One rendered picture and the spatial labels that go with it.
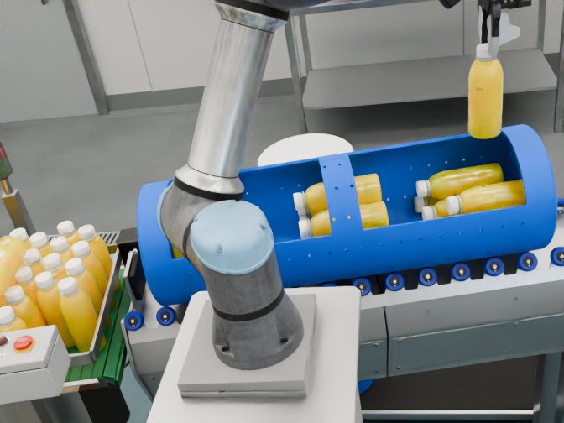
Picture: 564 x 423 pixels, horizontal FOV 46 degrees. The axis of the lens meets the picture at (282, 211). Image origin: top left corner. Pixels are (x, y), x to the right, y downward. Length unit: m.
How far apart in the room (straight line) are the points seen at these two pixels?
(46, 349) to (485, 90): 1.00
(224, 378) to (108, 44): 4.29
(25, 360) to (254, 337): 0.51
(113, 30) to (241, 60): 4.12
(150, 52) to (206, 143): 4.06
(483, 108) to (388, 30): 3.37
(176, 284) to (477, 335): 0.72
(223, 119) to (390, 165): 0.68
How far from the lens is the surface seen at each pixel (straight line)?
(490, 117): 1.44
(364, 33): 4.77
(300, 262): 1.40
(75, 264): 1.58
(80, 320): 1.55
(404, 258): 1.44
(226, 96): 1.02
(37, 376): 1.38
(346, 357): 1.09
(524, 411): 2.34
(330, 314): 1.17
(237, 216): 0.98
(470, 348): 1.72
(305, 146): 1.95
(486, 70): 1.40
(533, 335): 1.73
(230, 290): 0.97
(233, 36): 1.02
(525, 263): 1.57
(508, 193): 1.49
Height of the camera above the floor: 1.93
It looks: 32 degrees down
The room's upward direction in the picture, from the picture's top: 10 degrees counter-clockwise
